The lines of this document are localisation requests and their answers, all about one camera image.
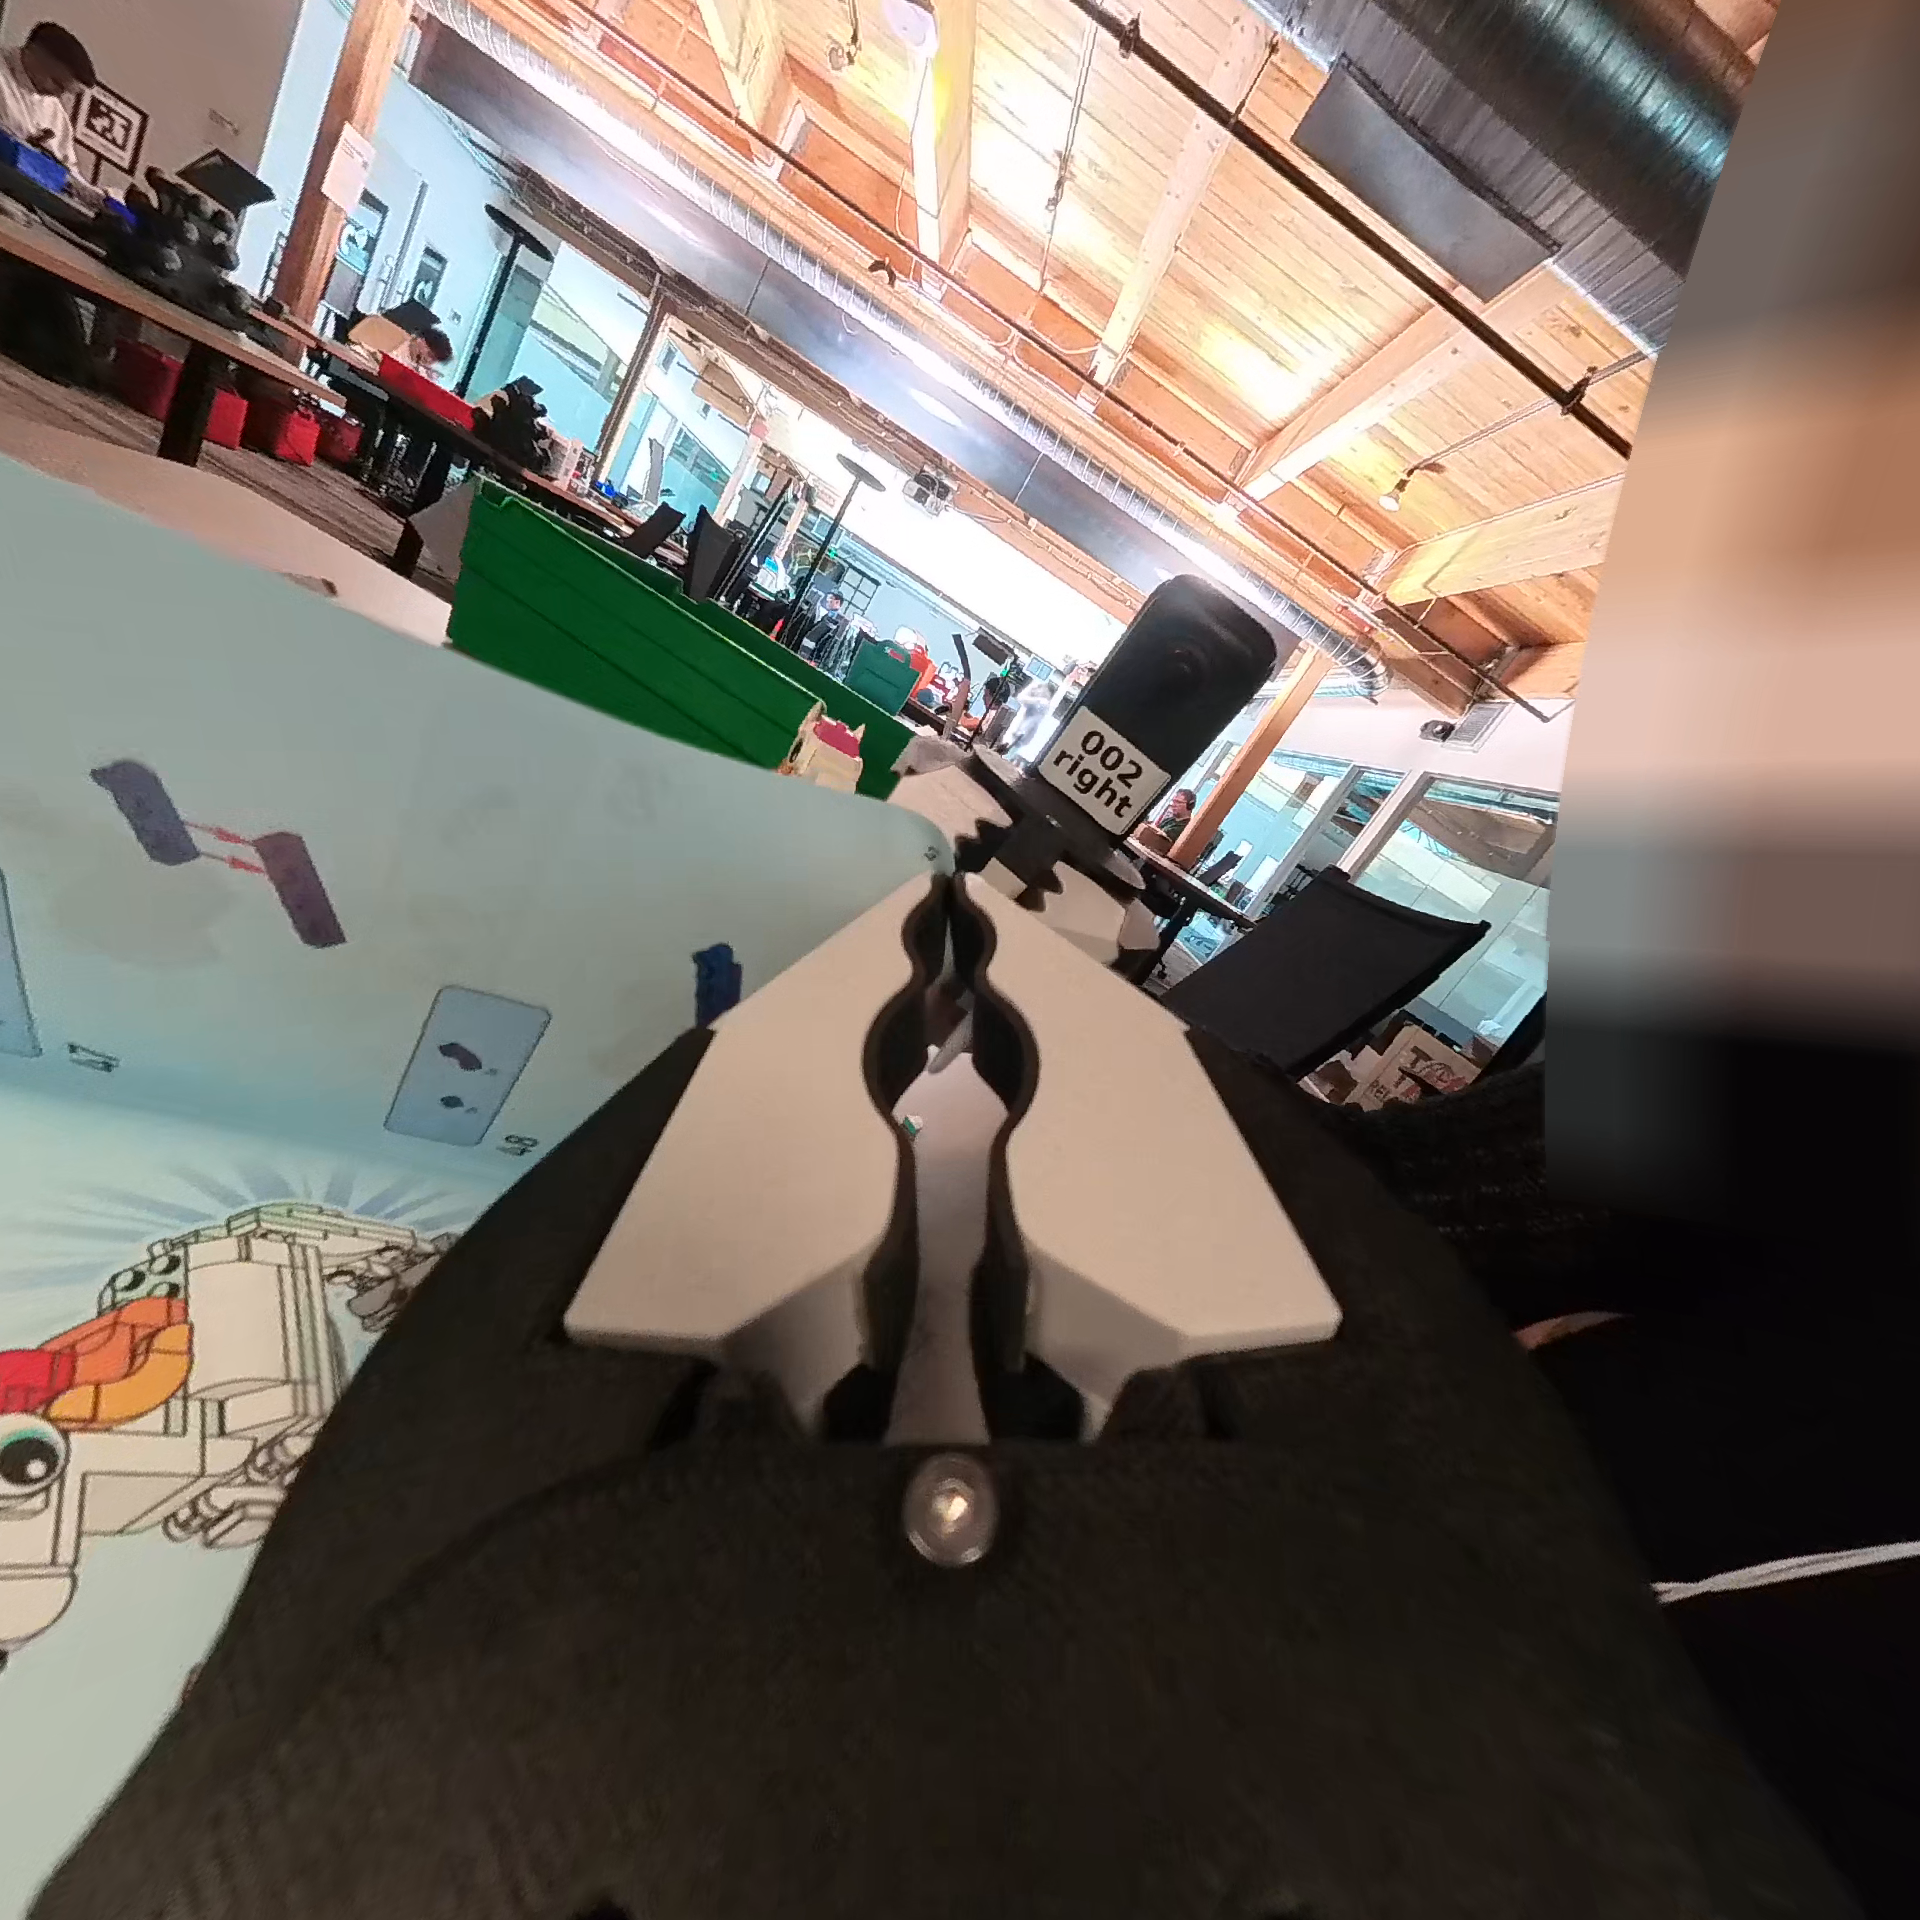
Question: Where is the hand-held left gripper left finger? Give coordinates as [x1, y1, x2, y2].
[563, 873, 960, 1441]

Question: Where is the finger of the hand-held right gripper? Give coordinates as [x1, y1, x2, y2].
[891, 761, 1003, 881]
[1049, 882, 1169, 986]

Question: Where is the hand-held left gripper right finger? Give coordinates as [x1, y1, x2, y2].
[960, 873, 1345, 1441]

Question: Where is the green plastic bin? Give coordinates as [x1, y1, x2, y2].
[449, 481, 922, 800]

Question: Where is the light blue instruction booklet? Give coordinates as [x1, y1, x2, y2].
[0, 456, 943, 1914]

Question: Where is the pink white toy brick model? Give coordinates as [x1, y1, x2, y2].
[779, 710, 870, 794]

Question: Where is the black office chair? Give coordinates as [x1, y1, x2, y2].
[1161, 867, 1495, 1075]

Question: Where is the black stacked equipment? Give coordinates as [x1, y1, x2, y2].
[119, 165, 254, 325]

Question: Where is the brown long table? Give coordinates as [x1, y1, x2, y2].
[0, 218, 377, 466]

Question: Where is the white cord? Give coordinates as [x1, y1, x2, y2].
[1651, 1544, 1920, 1605]

